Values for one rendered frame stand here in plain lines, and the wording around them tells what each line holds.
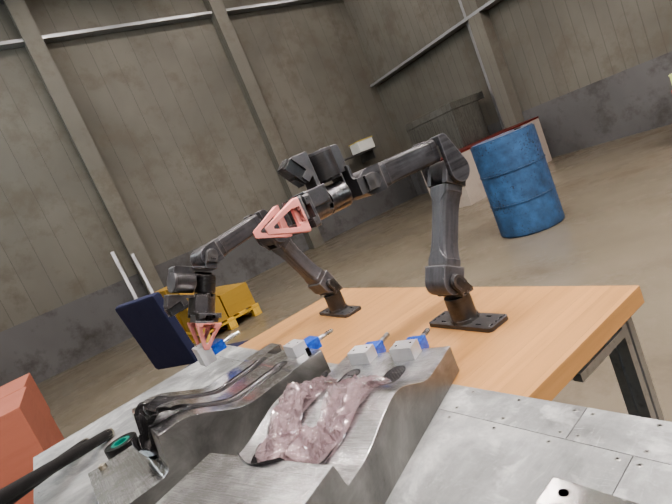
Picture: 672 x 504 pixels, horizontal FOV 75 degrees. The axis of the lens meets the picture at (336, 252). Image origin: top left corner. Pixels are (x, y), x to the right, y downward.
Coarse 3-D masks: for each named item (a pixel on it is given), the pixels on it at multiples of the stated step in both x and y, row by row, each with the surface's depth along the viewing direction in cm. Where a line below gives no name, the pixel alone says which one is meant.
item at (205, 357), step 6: (228, 336) 125; (234, 336) 126; (216, 342) 121; (222, 342) 122; (192, 348) 121; (198, 348) 118; (210, 348) 120; (216, 348) 121; (222, 348) 122; (198, 354) 118; (204, 354) 119; (210, 354) 119; (198, 360) 122; (204, 360) 118; (210, 360) 119
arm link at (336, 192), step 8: (336, 176) 88; (336, 184) 88; (344, 184) 88; (328, 192) 86; (336, 192) 86; (344, 192) 87; (336, 200) 86; (344, 200) 87; (352, 200) 89; (336, 208) 87
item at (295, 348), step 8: (312, 336) 108; (320, 336) 108; (288, 344) 105; (296, 344) 102; (304, 344) 103; (312, 344) 105; (320, 344) 106; (288, 352) 104; (296, 352) 102; (304, 352) 103
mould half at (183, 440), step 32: (256, 352) 118; (320, 352) 100; (192, 416) 83; (224, 416) 86; (256, 416) 90; (128, 448) 98; (160, 448) 81; (192, 448) 82; (224, 448) 85; (96, 480) 89; (128, 480) 83; (160, 480) 78
